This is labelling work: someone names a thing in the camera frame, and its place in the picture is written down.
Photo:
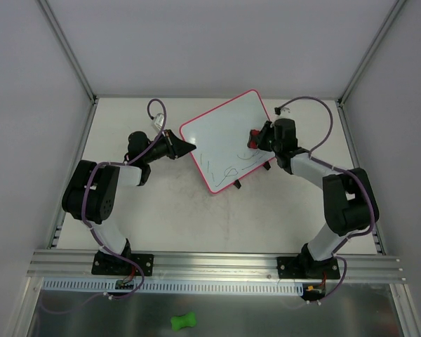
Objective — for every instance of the red bone-shaped eraser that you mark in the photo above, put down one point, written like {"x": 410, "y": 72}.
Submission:
{"x": 253, "y": 139}

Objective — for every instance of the green bone-shaped eraser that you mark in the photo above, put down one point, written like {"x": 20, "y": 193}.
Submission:
{"x": 184, "y": 321}

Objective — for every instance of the right aluminium frame post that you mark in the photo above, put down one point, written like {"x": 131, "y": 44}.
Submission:
{"x": 372, "y": 49}

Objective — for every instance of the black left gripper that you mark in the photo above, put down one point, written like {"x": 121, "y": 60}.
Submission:
{"x": 172, "y": 144}

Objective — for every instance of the aluminium mounting rail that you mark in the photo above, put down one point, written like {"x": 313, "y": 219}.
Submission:
{"x": 225, "y": 267}

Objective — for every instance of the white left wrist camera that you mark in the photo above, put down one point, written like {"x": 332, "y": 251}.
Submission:
{"x": 158, "y": 122}

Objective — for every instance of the left aluminium frame post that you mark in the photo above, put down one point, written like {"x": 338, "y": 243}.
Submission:
{"x": 66, "y": 48}

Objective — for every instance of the black whiteboard foot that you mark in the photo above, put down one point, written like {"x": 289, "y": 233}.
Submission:
{"x": 267, "y": 165}
{"x": 237, "y": 184}

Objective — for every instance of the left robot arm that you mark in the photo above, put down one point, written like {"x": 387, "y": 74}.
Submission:
{"x": 90, "y": 193}

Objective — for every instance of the red-framed small whiteboard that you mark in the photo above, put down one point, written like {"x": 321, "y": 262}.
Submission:
{"x": 221, "y": 134}

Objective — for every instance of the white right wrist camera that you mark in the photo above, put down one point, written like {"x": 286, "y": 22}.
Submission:
{"x": 281, "y": 112}

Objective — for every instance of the white slotted cable duct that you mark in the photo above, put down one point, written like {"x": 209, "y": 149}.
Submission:
{"x": 274, "y": 288}

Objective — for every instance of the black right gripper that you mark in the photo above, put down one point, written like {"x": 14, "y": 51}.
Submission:
{"x": 265, "y": 135}

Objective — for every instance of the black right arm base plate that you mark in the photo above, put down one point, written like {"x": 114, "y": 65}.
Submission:
{"x": 291, "y": 267}

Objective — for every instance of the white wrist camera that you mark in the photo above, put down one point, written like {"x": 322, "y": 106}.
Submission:
{"x": 158, "y": 122}
{"x": 281, "y": 112}

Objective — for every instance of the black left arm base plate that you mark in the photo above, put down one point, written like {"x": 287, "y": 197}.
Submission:
{"x": 108, "y": 265}

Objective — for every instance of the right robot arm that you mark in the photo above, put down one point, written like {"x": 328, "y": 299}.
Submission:
{"x": 349, "y": 206}

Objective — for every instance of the aluminium frame post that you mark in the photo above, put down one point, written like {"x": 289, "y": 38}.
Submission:
{"x": 66, "y": 48}
{"x": 372, "y": 49}

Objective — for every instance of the black right whiteboard foot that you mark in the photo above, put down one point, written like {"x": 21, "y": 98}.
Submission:
{"x": 267, "y": 165}

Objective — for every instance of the black left whiteboard foot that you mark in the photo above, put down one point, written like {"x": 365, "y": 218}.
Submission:
{"x": 237, "y": 184}

